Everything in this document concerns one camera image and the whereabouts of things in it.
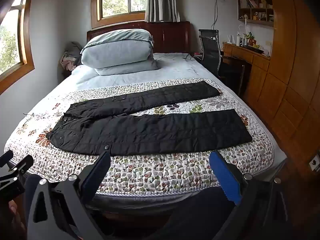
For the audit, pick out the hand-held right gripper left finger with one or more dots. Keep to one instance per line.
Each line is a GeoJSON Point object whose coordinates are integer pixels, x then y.
{"type": "Point", "coordinates": [96, 173]}

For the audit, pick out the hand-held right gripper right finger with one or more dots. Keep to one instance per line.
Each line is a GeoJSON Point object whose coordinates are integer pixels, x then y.
{"type": "Point", "coordinates": [225, 177]}

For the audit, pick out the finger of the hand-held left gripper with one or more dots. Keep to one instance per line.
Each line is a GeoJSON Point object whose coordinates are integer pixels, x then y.
{"type": "Point", "coordinates": [23, 162]}
{"type": "Point", "coordinates": [6, 156]}

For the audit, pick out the black quilted pants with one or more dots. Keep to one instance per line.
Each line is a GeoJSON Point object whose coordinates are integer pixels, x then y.
{"type": "Point", "coordinates": [150, 132]}

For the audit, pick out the person's left hand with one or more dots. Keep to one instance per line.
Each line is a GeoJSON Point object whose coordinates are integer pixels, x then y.
{"type": "Point", "coordinates": [15, 215]}

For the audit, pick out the floral quilted bedspread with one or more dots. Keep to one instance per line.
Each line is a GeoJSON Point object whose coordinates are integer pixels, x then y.
{"type": "Point", "coordinates": [155, 170]}

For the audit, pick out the light blue pillow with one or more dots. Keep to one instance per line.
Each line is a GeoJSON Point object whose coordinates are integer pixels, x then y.
{"type": "Point", "coordinates": [130, 67]}

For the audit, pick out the pile of clothes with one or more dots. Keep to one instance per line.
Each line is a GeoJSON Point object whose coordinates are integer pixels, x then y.
{"type": "Point", "coordinates": [70, 57]}

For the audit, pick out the wooden desk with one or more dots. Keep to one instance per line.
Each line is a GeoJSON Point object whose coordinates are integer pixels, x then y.
{"type": "Point", "coordinates": [250, 65]}

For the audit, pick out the black office chair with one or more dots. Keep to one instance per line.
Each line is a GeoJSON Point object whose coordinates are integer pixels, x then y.
{"type": "Point", "coordinates": [211, 50]}

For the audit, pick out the wooden wardrobe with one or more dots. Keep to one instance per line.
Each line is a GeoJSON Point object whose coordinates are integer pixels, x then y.
{"type": "Point", "coordinates": [292, 67]}

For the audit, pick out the grey pillows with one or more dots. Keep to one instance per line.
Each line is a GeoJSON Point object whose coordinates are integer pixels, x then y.
{"type": "Point", "coordinates": [117, 45]}

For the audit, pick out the black keyboard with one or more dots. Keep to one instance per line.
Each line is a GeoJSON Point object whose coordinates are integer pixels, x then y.
{"type": "Point", "coordinates": [253, 49]}

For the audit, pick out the dark wooden headboard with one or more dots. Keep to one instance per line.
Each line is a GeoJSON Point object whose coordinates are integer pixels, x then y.
{"type": "Point", "coordinates": [172, 37]}

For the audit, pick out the grey curtain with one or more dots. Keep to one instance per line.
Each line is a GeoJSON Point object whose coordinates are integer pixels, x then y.
{"type": "Point", "coordinates": [161, 0]}

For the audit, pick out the white wall socket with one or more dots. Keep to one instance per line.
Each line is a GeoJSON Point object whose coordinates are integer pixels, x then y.
{"type": "Point", "coordinates": [315, 162]}

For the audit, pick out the wooden wall shelf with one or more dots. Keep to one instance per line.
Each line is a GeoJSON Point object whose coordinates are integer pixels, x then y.
{"type": "Point", "coordinates": [256, 12]}

